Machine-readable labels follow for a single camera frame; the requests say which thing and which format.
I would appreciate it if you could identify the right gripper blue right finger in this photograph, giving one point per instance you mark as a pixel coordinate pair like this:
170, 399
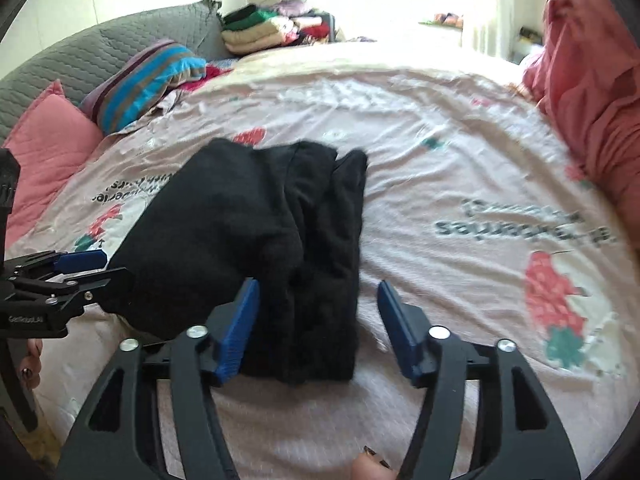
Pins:
519, 435

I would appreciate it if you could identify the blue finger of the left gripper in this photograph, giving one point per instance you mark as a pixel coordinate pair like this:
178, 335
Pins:
80, 261

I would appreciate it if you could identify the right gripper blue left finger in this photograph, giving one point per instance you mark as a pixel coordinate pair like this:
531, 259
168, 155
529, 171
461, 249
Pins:
116, 434

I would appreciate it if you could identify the black sweater with orange patches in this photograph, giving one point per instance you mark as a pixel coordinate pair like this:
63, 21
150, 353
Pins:
290, 217

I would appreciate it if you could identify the stack of folded clothes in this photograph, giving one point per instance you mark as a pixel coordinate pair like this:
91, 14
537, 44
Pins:
287, 23

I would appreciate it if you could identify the left hand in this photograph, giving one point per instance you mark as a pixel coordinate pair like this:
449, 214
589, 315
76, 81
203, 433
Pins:
30, 366

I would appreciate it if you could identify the right hand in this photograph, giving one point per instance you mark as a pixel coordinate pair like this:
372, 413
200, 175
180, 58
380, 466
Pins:
369, 465

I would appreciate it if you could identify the pink quilted pillow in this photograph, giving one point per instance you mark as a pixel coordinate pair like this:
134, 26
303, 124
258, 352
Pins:
51, 141

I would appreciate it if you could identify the strawberry print duvet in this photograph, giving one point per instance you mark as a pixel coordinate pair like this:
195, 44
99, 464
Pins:
472, 209

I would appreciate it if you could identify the striped blue purple pillow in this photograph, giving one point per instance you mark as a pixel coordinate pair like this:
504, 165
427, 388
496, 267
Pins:
141, 84

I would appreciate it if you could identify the red garment behind pillow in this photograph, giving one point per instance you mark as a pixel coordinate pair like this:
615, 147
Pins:
211, 72

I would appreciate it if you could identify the grey quilted headboard cover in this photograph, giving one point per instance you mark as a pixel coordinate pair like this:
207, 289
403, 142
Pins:
86, 59

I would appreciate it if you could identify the pink crumpled blanket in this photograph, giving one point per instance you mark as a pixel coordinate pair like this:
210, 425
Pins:
586, 81

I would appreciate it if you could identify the white sheer curtain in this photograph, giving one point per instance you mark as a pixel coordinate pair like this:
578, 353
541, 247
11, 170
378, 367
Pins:
488, 26

